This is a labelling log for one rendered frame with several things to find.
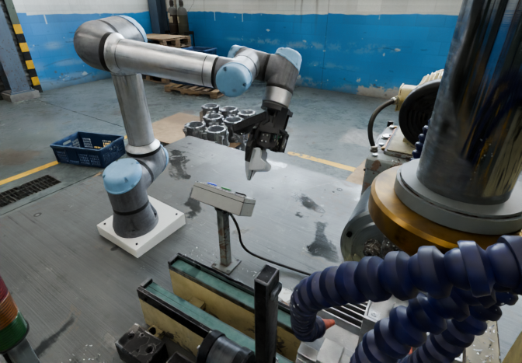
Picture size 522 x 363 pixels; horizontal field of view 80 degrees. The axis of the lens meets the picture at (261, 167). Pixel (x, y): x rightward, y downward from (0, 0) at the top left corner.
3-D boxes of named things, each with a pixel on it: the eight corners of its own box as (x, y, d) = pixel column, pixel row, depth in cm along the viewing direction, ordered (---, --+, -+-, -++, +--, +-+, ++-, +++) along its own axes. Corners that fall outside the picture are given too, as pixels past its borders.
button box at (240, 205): (252, 217, 86) (257, 198, 86) (239, 216, 80) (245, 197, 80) (203, 199, 94) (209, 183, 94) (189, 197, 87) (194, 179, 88)
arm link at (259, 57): (223, 49, 77) (266, 60, 76) (235, 40, 86) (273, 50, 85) (219, 79, 81) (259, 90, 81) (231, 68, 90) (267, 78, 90)
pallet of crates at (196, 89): (238, 89, 620) (236, 47, 583) (216, 99, 556) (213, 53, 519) (189, 83, 666) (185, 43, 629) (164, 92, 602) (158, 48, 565)
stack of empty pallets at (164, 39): (196, 77, 717) (192, 36, 675) (167, 84, 654) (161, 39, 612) (159, 71, 778) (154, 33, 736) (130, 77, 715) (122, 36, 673)
